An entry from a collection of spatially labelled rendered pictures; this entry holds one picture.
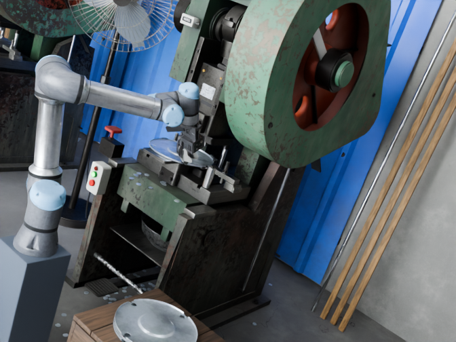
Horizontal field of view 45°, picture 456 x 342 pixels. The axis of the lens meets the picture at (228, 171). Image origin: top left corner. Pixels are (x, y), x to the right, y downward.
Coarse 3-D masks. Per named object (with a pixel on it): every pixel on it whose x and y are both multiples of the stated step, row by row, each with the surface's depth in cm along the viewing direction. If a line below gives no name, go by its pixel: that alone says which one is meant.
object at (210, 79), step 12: (204, 72) 233; (216, 72) 229; (204, 84) 233; (216, 84) 230; (204, 96) 234; (204, 108) 234; (204, 120) 232; (216, 120) 234; (204, 132) 235; (216, 132) 238
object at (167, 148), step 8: (152, 144) 236; (160, 144) 239; (168, 144) 244; (160, 152) 229; (168, 152) 232; (176, 152) 234; (200, 152) 248; (176, 160) 224; (192, 160) 232; (200, 160) 236
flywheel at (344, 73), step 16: (336, 16) 209; (352, 16) 216; (320, 32) 203; (336, 32) 212; (352, 32) 222; (320, 48) 198; (336, 48) 205; (304, 64) 204; (320, 64) 202; (336, 64) 199; (352, 64) 204; (304, 80) 209; (320, 80) 204; (336, 80) 202; (352, 80) 234; (304, 96) 220; (320, 96) 225; (336, 96) 235; (304, 112) 221; (320, 112) 231; (336, 112) 234; (304, 128) 227
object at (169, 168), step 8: (152, 152) 226; (160, 160) 222; (168, 160) 223; (160, 168) 239; (168, 168) 235; (176, 168) 233; (184, 168) 235; (160, 176) 238; (168, 176) 236; (176, 176) 234
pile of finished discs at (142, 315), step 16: (128, 304) 193; (144, 304) 196; (160, 304) 200; (128, 320) 184; (144, 320) 186; (160, 320) 189; (176, 320) 193; (192, 320) 195; (128, 336) 178; (144, 336) 179; (160, 336) 182; (176, 336) 185; (192, 336) 188
